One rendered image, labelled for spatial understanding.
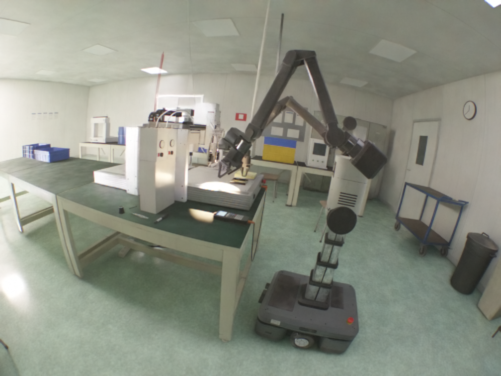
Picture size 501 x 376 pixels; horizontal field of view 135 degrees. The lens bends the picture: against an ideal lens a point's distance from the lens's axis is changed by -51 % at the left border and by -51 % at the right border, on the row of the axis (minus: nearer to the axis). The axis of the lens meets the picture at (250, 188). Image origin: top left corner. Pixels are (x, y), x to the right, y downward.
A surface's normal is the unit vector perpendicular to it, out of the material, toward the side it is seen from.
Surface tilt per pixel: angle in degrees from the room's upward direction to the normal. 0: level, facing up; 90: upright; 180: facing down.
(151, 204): 90
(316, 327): 45
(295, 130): 90
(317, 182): 90
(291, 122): 90
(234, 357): 0
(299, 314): 0
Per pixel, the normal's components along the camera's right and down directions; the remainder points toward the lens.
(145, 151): -0.18, 0.24
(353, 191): -0.34, 0.37
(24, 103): 0.98, 0.15
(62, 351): 0.11, -0.96
